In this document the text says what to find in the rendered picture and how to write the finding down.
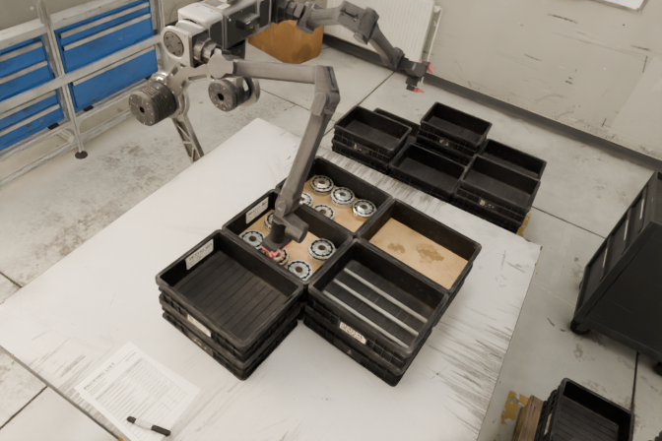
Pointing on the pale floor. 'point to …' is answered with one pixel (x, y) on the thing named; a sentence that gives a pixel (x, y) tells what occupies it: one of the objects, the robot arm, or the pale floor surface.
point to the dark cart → (628, 279)
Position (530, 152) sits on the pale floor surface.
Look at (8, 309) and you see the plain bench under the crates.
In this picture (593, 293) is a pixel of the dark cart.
